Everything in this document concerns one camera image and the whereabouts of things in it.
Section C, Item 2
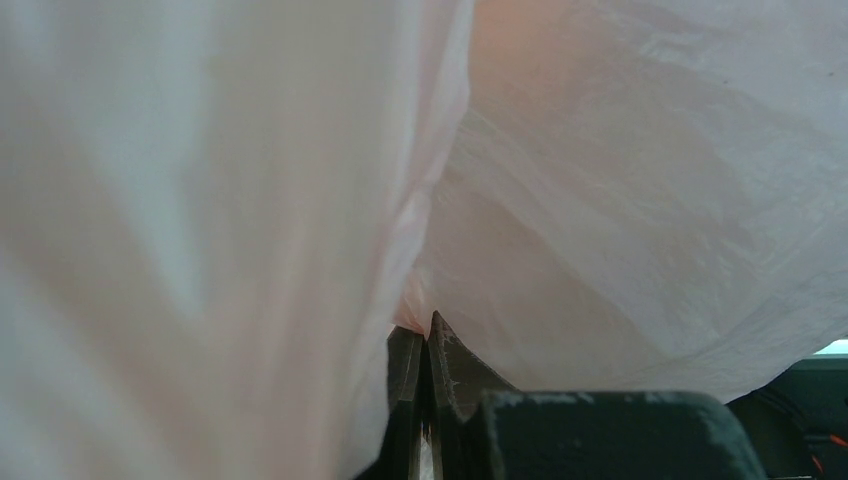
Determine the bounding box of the pink plastic bag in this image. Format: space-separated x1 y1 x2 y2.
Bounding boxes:
1 1 847 479

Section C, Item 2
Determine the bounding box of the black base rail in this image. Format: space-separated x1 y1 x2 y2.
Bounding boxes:
727 354 847 480

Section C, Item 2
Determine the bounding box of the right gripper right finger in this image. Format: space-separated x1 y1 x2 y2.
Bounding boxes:
427 312 515 479

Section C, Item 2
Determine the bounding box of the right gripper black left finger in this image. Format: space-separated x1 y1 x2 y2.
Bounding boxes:
358 327 424 480

